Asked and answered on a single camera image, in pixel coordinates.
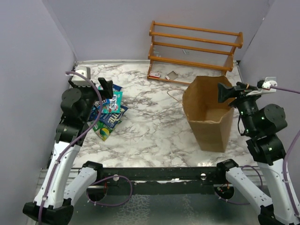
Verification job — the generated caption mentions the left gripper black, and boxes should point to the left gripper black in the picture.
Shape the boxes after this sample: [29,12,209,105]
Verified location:
[70,77,113,121]

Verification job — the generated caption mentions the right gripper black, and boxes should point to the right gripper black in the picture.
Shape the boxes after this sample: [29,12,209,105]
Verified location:
[217,81,263,134]

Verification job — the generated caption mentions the teal white candy bag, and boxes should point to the teal white candy bag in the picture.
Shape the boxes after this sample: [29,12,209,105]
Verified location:
[102,91,123,114]

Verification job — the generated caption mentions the blue candy packet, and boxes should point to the blue candy packet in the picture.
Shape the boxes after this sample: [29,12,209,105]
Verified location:
[91,99,110,114]

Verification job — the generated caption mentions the dark blue snack packet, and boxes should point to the dark blue snack packet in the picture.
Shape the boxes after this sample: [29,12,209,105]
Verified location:
[89,105,128,129]

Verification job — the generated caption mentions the brown paper bag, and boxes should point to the brown paper bag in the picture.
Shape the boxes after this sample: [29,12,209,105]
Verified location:
[175,75,234,153]

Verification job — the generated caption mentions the green snack packet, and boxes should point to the green snack packet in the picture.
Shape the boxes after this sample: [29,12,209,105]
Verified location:
[93,121,121,141]

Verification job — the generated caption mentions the teal red snack packet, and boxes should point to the teal red snack packet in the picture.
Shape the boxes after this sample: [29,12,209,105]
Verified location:
[98,84,122,91]

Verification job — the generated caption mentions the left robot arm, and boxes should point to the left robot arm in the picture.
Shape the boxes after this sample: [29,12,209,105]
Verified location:
[22,78,113,225]

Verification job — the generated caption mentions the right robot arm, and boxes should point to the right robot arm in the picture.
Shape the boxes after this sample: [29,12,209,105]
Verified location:
[215,77,300,225]

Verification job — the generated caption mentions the red white small box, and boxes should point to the red white small box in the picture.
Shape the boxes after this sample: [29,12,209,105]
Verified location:
[149,71,161,78]

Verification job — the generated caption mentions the small open cardboard box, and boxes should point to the small open cardboard box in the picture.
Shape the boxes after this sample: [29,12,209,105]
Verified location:
[165,71,178,80]

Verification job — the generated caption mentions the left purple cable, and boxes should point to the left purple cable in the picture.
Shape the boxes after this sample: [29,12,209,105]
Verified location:
[37,71,133,225]

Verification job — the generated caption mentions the purple cable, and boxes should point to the purple cable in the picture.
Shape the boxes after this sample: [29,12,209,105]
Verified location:
[37,71,133,225]
[269,85,300,218]

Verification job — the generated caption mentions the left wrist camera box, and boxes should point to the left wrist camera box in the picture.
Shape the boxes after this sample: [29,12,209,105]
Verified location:
[70,66,92,86]

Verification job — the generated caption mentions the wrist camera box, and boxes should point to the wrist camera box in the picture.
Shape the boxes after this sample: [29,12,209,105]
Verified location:
[244,77,277,96]
[70,66,92,86]

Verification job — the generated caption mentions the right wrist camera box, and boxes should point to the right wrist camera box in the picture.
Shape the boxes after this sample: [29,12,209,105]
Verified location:
[244,77,277,96]

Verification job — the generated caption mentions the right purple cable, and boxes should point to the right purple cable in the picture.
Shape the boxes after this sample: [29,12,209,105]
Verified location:
[269,85,300,218]

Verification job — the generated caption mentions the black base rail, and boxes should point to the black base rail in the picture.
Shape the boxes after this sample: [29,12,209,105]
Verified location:
[83,159,238,195]

